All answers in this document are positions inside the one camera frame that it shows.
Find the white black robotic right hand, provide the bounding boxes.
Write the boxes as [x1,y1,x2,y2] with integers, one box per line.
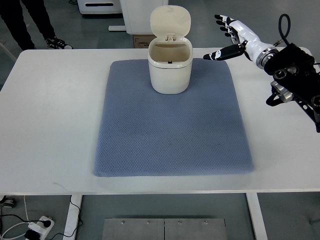
[203,14,277,65]

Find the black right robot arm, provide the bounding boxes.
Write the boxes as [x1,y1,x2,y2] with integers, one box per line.
[256,13,320,133]

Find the white trash bin open lid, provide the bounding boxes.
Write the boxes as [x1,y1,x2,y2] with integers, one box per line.
[148,5,193,95]

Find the cardboard box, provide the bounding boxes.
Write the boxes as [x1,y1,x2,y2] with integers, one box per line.
[133,34,156,49]

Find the white cabinet stand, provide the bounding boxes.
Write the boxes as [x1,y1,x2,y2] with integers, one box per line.
[108,0,169,35]

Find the blue textured mat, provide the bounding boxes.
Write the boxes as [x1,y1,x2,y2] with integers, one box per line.
[93,58,254,177]

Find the white appliance with dark slot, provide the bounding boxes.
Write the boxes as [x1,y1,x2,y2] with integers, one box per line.
[77,0,122,15]

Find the white table leg right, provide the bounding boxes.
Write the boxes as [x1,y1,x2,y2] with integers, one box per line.
[245,193,268,240]

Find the white table leg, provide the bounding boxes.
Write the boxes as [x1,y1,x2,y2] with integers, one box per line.
[62,194,83,240]
[245,193,268,240]

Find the metal floor plate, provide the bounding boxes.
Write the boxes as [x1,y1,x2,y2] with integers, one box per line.
[102,218,228,240]

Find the person in black trousers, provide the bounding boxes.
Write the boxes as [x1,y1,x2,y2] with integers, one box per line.
[0,0,74,51]

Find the white table leg left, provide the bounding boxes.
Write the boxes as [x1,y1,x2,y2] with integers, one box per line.
[62,194,83,240]

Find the white power strip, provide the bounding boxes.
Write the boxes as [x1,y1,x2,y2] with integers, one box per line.
[28,216,55,240]

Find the caster wheel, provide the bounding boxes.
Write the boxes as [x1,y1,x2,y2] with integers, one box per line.
[0,195,16,208]

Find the black power cable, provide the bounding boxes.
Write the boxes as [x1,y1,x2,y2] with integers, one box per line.
[0,194,83,240]

